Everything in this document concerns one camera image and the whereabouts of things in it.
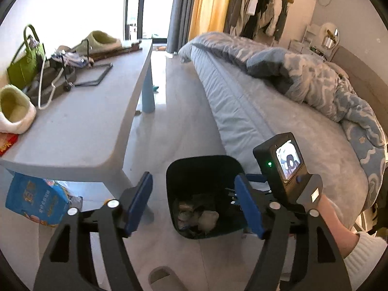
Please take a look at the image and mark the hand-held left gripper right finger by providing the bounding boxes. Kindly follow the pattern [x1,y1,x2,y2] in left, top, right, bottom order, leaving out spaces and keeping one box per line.
[234,173,352,291]

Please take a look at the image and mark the red packets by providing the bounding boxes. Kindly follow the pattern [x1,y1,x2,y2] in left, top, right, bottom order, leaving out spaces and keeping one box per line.
[0,133,19,156]

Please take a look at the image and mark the white dresser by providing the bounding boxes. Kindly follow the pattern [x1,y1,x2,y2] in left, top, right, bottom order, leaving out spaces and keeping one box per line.
[289,24,326,61]

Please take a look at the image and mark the grey headboard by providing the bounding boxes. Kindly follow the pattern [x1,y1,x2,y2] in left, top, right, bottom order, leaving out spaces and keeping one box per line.
[329,45,388,128]

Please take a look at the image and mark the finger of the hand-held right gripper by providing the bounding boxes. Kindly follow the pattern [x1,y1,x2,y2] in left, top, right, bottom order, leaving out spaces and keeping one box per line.
[226,188,241,207]
[245,173,273,203]

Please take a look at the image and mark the large white tissue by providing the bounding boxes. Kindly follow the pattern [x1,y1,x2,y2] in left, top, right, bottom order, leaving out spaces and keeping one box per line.
[198,210,219,228]

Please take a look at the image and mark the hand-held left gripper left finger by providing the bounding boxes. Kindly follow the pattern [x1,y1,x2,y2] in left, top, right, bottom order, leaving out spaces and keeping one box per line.
[33,171,154,291]

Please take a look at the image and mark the dark pile of items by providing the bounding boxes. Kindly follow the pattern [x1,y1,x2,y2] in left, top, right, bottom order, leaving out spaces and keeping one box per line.
[24,51,76,106]

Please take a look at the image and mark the grey curtain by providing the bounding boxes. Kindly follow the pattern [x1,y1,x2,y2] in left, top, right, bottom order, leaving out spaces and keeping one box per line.
[168,0,199,53]

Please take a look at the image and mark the glass balcony door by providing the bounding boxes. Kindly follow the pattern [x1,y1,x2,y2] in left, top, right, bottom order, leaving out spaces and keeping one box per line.
[123,0,167,41]

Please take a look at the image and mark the white clothes hanger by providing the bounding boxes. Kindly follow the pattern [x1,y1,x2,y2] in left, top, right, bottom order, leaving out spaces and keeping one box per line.
[38,56,65,110]

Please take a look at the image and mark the grey slipper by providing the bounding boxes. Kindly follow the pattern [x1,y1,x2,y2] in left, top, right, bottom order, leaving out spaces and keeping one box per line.
[148,266,188,291]

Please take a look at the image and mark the light blue table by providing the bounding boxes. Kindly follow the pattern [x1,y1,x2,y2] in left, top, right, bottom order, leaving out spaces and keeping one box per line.
[0,39,154,216]

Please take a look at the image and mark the green handbag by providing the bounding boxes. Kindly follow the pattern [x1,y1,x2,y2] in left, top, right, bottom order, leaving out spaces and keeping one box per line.
[7,24,46,90]

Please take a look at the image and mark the dark green trash bin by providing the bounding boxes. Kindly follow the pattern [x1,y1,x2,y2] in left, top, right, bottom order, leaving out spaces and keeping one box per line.
[166,155,247,239]

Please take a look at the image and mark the black wire stand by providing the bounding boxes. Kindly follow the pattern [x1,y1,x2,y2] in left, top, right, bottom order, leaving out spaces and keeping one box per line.
[61,41,113,87]

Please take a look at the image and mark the blue printed bag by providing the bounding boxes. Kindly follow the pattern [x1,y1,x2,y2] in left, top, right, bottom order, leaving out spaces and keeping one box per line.
[5,173,70,227]

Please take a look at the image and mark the green plush slipper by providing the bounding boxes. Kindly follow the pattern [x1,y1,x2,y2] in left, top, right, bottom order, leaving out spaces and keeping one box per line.
[0,85,37,134]
[73,30,122,56]

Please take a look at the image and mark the blue patterned fleece blanket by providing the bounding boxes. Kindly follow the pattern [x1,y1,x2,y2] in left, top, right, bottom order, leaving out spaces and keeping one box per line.
[179,32,388,185]

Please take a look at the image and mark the brown wooden sticks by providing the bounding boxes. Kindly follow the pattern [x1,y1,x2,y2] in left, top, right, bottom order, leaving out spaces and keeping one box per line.
[88,40,143,61]

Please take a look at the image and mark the small white crumpled tissue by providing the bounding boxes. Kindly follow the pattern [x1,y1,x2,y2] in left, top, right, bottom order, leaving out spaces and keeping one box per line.
[178,203,197,222]

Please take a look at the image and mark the person's right forearm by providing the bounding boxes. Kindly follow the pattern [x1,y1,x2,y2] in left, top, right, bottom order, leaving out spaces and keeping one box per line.
[318,194,388,291]

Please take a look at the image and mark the clothes rack with clothes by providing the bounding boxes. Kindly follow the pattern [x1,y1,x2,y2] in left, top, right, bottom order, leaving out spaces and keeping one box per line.
[226,0,291,41]

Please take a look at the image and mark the round mirror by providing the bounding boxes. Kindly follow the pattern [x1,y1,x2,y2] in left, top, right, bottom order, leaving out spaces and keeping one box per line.
[315,22,341,49]

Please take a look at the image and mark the yellow curtain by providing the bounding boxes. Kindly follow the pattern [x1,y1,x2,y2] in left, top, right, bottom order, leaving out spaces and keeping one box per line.
[188,0,235,41]

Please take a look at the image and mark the grey bed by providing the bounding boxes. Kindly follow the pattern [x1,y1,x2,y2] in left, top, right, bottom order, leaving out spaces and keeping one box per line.
[179,32,376,231]

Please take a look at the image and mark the small printed packet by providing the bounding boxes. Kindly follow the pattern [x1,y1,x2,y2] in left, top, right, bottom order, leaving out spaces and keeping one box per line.
[51,51,88,67]

